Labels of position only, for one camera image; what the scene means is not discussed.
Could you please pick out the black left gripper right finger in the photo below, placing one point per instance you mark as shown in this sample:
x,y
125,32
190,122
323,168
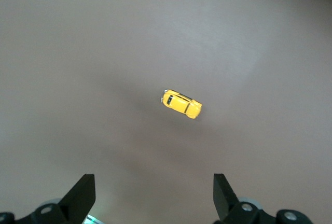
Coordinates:
x,y
228,203

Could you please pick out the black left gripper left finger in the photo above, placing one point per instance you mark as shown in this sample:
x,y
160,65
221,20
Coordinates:
x,y
77,200

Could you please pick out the yellow beetle toy car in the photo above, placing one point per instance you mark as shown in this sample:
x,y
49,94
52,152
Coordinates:
x,y
181,104

